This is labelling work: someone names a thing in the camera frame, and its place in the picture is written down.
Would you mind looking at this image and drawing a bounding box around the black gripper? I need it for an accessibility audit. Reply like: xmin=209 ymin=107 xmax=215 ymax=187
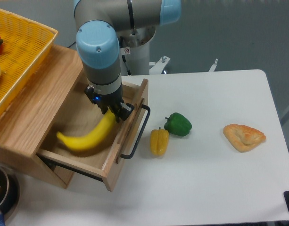
xmin=84 ymin=82 xmax=134 ymax=122

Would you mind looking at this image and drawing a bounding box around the yellow toy banana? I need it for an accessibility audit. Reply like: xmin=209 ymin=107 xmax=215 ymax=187
xmin=56 ymin=109 xmax=116 ymax=152

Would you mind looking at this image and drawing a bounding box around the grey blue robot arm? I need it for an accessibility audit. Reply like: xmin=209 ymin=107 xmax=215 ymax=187
xmin=74 ymin=0 xmax=182 ymax=121

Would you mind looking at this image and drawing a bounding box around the open wooden top drawer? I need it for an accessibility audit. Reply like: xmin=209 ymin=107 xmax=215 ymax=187
xmin=37 ymin=75 xmax=149 ymax=191

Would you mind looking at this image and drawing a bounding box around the wooden drawer cabinet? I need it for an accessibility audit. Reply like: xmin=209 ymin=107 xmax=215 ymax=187
xmin=0 ymin=44 xmax=96 ymax=190

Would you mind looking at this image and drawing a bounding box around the yellow toy bell pepper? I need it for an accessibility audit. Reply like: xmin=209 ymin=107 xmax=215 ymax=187
xmin=150 ymin=128 xmax=169 ymax=156

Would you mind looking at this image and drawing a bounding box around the green toy bell pepper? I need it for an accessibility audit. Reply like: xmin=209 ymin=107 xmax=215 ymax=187
xmin=164 ymin=113 xmax=192 ymax=137

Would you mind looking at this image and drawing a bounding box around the yellow plastic basket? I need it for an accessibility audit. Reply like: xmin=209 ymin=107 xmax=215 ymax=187
xmin=0 ymin=9 xmax=58 ymax=116

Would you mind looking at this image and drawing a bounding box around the dark metal pot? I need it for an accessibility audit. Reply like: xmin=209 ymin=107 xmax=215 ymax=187
xmin=0 ymin=166 xmax=20 ymax=226

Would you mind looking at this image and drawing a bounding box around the toy bread pastry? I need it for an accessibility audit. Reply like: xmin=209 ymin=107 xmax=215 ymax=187
xmin=223 ymin=124 xmax=266 ymax=153

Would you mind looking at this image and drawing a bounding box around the black drawer handle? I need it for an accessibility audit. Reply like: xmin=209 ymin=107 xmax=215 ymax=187
xmin=120 ymin=104 xmax=151 ymax=160

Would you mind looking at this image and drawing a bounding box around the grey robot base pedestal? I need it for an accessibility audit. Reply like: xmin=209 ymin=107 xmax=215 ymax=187
xmin=117 ymin=26 xmax=156 ymax=76

